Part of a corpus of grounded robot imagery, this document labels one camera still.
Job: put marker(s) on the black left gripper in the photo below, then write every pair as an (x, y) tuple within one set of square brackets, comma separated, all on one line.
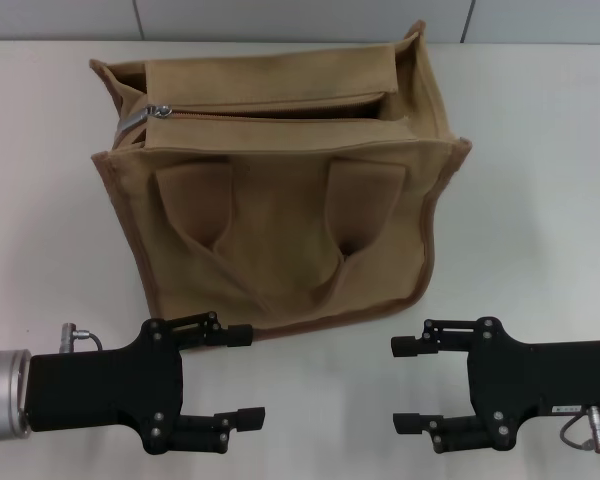
[(105, 390)]

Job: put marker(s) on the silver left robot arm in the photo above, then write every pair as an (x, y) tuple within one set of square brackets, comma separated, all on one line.
[(0, 395)]

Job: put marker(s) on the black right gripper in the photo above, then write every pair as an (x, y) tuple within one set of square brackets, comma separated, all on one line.
[(545, 380)]

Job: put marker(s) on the khaki canvas food bag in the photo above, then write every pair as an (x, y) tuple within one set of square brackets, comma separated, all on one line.
[(280, 225)]

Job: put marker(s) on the silver metal zipper pull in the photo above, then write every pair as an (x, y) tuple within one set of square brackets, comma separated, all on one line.
[(130, 121)]

